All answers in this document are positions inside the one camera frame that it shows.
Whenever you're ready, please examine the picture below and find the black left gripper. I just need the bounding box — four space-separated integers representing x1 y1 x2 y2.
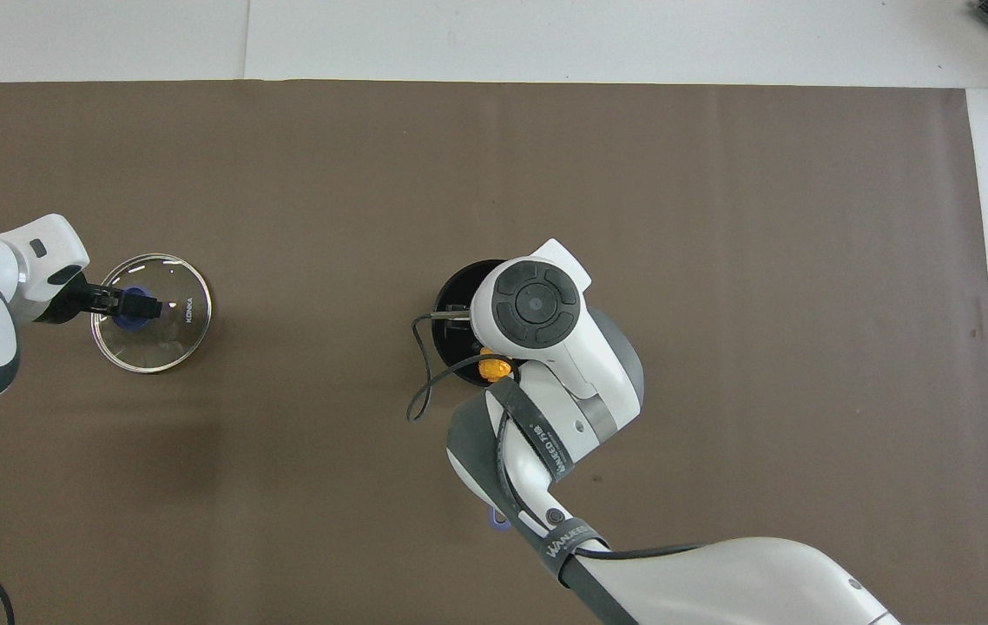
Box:
32 276 161 326

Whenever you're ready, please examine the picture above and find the glass lid with blue knob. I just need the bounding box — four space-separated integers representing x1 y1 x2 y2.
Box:
90 253 214 374

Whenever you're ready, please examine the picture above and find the yellow toy corn cob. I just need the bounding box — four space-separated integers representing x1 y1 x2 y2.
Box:
478 347 514 384

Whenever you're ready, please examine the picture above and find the dark blue saucepan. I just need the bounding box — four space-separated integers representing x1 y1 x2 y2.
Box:
431 259 515 530

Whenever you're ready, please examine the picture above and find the brown table mat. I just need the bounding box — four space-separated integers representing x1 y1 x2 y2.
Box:
0 80 988 625

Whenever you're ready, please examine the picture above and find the black right arm gripper cable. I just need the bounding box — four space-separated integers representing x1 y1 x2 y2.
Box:
407 306 708 561

